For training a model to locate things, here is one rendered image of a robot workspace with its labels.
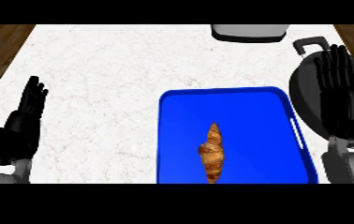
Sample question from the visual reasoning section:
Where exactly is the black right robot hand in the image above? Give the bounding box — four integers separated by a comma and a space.
312, 44, 354, 142

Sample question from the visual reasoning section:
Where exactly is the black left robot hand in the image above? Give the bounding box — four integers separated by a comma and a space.
0, 75, 49, 167

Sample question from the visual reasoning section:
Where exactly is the dark grey pot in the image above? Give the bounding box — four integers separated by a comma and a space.
287, 36, 354, 142

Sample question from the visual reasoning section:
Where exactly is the blue plastic tray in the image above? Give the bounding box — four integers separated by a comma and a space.
156, 86, 319, 185

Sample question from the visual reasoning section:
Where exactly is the golden brown croissant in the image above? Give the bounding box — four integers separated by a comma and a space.
197, 122, 226, 185

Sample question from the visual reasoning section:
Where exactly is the grey appliance with black base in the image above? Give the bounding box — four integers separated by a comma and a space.
209, 24, 291, 43

